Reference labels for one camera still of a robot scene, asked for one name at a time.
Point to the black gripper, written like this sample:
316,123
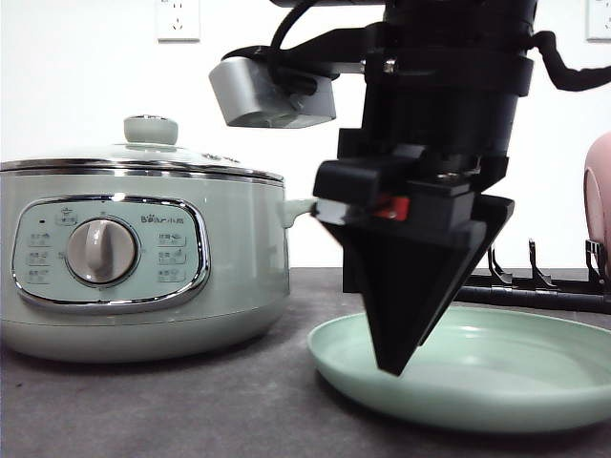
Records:
439,108

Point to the green electric steamer pot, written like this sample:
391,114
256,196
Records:
141,267

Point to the pink plate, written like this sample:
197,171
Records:
597,195

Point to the white wall socket left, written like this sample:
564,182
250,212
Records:
177,22

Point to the green plate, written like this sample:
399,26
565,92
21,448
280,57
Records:
480,370

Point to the glass steamer lid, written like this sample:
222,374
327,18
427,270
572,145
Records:
150,147

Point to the white wall socket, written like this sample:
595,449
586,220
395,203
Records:
177,22
598,19

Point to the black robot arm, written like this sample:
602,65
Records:
487,15

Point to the white wall socket right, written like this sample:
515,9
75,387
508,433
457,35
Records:
598,19

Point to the black plate rack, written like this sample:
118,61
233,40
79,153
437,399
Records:
589,295

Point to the black camera cable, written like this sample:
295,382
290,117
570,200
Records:
284,24

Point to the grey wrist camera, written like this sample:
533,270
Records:
250,97

